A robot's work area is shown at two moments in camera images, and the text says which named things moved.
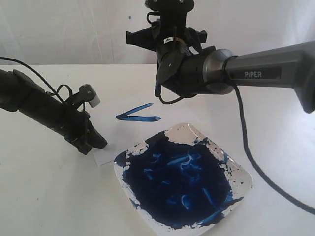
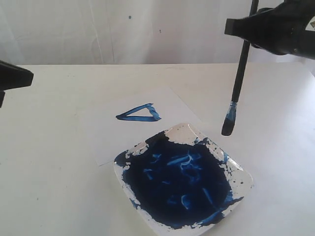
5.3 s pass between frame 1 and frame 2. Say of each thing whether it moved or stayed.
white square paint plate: stayed
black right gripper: moved
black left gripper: moved
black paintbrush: moved
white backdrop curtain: stayed
